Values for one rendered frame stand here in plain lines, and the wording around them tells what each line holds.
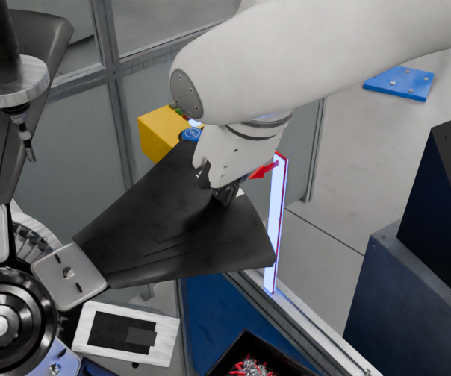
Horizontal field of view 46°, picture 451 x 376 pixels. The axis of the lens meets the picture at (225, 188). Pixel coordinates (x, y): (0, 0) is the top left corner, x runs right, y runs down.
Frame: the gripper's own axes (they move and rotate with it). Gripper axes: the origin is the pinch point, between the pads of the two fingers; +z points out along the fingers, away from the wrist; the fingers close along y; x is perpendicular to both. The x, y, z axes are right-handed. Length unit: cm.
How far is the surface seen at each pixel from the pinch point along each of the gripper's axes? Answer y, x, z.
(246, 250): 2.0, 8.0, 2.8
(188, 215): 5.8, 0.1, 2.3
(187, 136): -12.3, -21.9, 20.2
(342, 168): -137, -39, 138
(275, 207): -11.9, 1.9, 12.4
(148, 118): -10.4, -31.6, 24.3
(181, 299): -12, -11, 79
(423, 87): -224, -57, 140
